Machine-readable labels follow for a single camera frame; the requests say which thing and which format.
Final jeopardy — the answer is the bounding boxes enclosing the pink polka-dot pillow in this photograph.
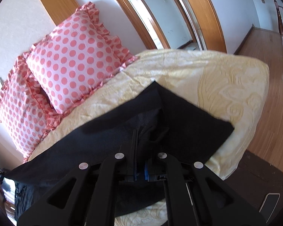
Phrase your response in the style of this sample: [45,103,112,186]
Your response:
[26,2,136,114]
[0,52,61,162]

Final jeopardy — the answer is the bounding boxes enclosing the black pants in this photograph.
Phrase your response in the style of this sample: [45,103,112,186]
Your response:
[6,82,234,219]

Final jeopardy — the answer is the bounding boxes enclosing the wooden door frame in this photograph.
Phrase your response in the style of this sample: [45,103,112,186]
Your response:
[116,0,226,52]

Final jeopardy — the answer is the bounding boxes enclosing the left pink polka-dot pillow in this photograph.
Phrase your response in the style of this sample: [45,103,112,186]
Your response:
[0,52,61,162]

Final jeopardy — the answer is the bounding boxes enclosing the yellow patterned bed cover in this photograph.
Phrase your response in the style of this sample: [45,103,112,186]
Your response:
[28,48,270,226]

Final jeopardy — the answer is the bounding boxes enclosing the right pink polka-dot pillow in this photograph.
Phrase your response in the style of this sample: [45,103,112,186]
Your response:
[26,2,136,114]

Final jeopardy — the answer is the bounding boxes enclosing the dark floor mat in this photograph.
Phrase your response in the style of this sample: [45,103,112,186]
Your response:
[224,150,283,220]

